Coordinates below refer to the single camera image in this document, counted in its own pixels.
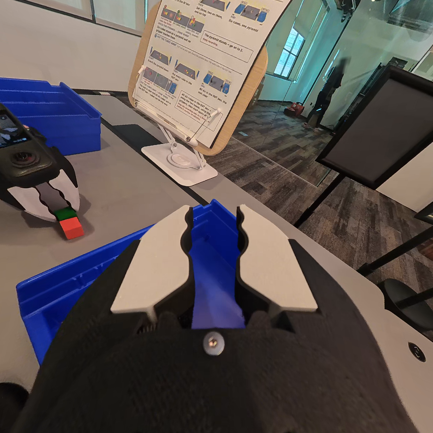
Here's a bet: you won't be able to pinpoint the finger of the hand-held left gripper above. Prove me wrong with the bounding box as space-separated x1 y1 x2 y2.
50 170 81 214
6 185 57 223

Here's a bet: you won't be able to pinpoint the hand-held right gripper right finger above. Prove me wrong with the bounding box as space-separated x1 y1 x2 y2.
235 204 319 317

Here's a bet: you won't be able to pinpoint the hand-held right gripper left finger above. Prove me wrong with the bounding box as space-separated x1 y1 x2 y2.
111 205 196 322

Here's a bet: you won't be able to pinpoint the green wooden cube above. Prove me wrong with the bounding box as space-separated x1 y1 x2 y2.
53 207 78 222

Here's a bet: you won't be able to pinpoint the orange wooden cube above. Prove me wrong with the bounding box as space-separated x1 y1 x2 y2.
58 217 84 241

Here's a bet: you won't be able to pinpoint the blue plastic storage bin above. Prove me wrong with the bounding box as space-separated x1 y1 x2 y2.
0 77 103 157
16 199 247 366

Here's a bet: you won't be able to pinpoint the black framed floor sign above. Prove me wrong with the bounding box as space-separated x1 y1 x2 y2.
294 64 433 227
357 203 433 335

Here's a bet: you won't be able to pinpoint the black desk grommet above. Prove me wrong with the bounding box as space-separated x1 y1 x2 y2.
407 341 427 363

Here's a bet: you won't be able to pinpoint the stacked cardboard boxes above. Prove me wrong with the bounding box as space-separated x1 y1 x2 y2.
249 81 266 109

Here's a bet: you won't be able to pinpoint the printed instruction sheet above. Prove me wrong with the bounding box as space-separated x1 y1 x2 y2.
134 0 293 149

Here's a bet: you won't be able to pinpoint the dark framed glass window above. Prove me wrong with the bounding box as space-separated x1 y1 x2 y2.
273 27 306 80

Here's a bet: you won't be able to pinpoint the black metal shelf rack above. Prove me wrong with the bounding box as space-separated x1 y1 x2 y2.
348 57 409 119

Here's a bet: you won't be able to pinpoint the glass window white frame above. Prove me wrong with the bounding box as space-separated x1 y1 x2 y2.
20 0 149 36

